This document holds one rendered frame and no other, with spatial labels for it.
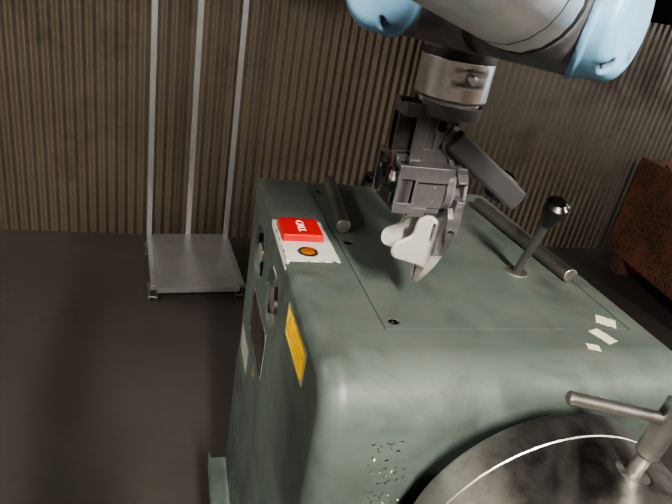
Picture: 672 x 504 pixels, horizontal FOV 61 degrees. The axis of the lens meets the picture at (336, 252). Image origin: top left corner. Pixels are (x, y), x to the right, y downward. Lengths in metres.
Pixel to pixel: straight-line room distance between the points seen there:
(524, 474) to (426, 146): 0.34
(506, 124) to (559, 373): 3.44
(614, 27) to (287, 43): 3.07
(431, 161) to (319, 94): 2.92
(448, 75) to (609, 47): 0.20
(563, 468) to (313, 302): 0.31
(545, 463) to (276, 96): 3.04
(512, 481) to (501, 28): 0.41
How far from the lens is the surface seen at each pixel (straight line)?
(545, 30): 0.38
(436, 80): 0.58
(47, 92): 3.46
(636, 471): 0.63
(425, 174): 0.59
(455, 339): 0.68
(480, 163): 0.62
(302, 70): 3.46
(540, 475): 0.60
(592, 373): 0.74
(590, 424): 0.67
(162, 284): 2.94
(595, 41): 0.41
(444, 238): 0.63
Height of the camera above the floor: 1.60
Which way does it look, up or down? 26 degrees down
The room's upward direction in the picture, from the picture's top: 11 degrees clockwise
